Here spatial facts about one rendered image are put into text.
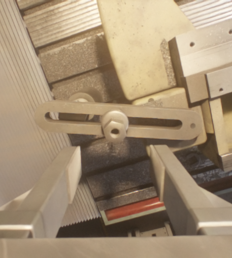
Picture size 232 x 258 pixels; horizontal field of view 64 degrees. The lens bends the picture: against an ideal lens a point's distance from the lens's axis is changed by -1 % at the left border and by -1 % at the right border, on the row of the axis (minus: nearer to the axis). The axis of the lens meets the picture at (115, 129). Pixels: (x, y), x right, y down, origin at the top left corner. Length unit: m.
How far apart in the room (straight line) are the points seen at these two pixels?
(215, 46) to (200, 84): 0.06
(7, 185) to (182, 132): 0.67
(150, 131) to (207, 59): 0.15
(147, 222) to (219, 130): 1.15
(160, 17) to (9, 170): 0.67
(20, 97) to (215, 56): 0.55
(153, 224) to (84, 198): 0.79
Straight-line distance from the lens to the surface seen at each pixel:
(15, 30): 0.69
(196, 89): 0.33
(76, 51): 0.57
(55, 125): 0.32
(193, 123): 0.33
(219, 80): 0.34
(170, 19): 0.38
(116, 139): 0.24
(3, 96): 0.71
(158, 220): 1.45
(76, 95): 0.42
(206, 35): 0.35
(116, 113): 0.28
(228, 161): 0.38
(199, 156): 0.65
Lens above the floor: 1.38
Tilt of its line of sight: 75 degrees down
